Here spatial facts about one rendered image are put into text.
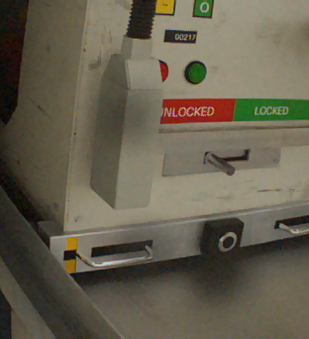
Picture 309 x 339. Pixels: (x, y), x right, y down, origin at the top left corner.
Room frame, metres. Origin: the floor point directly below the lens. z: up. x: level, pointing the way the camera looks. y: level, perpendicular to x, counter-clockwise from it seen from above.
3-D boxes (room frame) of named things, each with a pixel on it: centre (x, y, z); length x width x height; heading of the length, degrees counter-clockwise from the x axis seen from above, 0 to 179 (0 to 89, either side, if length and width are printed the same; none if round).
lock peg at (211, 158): (0.92, -0.09, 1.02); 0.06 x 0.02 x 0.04; 32
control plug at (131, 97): (0.78, 0.04, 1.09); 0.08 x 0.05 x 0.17; 32
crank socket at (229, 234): (0.93, -0.12, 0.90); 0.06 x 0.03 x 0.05; 122
